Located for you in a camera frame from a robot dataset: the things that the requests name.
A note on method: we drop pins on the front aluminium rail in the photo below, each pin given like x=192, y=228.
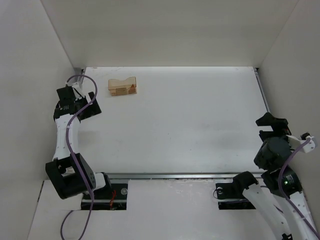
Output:
x=170, y=176

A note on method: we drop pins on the amber transparent plastic box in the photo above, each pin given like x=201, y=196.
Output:
x=113, y=84

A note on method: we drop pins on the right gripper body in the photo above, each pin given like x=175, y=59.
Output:
x=272, y=130

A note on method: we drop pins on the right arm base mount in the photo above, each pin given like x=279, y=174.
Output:
x=229, y=198

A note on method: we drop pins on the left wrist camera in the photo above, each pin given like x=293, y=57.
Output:
x=77, y=88

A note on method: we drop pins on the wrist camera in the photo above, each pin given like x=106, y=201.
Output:
x=77, y=88
x=305, y=143

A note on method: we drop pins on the right aluminium rail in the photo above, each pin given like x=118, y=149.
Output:
x=256, y=71

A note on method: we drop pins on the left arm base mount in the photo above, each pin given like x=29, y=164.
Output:
x=112, y=198

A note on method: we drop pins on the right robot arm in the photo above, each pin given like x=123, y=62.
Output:
x=291, y=221

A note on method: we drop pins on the brown wooden rectangular block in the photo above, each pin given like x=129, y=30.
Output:
x=121, y=91

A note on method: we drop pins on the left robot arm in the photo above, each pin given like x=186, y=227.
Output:
x=68, y=171

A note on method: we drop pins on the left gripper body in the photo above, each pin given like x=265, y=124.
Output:
x=90, y=110

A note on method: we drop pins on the reddish wooden triangle block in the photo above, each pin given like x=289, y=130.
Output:
x=132, y=89

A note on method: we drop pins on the aluminium rail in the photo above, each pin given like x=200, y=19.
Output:
x=170, y=176
x=256, y=71
x=79, y=71

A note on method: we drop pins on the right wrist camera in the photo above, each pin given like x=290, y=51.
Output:
x=305, y=143

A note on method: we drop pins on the left aluminium rail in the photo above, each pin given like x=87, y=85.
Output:
x=79, y=71

